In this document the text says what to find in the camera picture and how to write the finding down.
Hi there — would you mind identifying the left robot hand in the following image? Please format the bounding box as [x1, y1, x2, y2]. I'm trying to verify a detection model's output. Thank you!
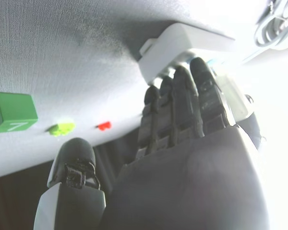
[33, 57, 272, 230]

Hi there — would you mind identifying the white power strip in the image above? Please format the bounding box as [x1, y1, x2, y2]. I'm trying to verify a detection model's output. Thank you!
[206, 57, 255, 122]

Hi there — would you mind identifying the white charger adapter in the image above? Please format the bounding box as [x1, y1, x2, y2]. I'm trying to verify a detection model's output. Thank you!
[137, 23, 236, 85]

